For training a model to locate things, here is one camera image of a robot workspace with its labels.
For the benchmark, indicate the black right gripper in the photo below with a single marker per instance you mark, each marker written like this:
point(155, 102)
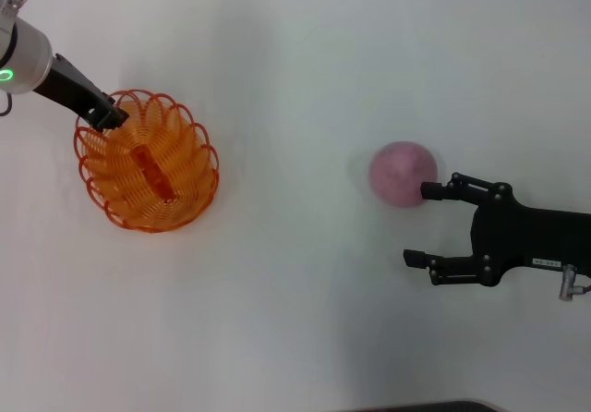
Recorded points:
point(531, 238)

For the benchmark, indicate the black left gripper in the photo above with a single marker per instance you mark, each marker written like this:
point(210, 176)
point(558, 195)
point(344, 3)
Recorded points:
point(69, 88)

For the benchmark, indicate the dark rounded robot base edge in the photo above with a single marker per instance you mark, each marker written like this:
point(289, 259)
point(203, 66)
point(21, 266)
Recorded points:
point(438, 407)

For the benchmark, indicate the orange woven plastic basket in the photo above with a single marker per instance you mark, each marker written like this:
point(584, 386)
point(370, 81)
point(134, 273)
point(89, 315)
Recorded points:
point(152, 176)

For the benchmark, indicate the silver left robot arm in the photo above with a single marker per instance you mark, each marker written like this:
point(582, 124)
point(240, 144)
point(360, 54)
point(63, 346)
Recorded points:
point(27, 52)

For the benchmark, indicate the pink fuzzy peach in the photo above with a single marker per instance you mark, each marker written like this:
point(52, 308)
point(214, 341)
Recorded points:
point(397, 172)

